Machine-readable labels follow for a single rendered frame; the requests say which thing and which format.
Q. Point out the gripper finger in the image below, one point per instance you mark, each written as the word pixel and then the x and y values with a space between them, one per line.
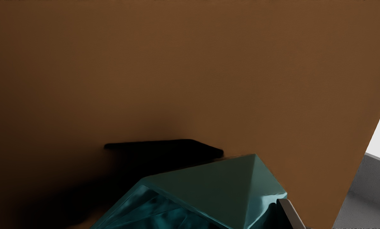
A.
pixel 288 214

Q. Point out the teal faceted mug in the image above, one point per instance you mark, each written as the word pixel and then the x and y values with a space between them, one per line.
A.
pixel 215 194

